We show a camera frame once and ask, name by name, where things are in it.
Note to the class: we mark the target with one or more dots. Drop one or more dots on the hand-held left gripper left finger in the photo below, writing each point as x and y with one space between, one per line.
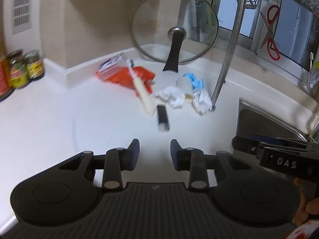
133 154

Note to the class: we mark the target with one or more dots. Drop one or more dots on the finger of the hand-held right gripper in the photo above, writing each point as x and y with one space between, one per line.
269 137
244 144

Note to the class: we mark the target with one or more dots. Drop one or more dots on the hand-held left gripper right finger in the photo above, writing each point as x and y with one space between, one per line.
175 155

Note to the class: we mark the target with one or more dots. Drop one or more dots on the person's right hand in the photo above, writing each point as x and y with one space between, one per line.
309 210

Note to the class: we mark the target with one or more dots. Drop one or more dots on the stainless steel sink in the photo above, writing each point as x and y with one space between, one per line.
261 119

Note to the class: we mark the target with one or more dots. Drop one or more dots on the crumpled white tissue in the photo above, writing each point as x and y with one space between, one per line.
172 95
203 102

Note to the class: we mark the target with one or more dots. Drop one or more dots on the orange snack packet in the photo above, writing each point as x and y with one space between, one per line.
119 78

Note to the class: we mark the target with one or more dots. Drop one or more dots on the crumpled blue cloth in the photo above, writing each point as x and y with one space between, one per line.
198 81

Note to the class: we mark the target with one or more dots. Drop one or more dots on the white toothbrush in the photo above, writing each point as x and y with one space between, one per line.
311 62

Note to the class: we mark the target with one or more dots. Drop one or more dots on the small yellow labelled jar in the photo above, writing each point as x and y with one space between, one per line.
35 67

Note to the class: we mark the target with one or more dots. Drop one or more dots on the white slotted vent panel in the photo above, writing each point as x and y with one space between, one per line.
22 5

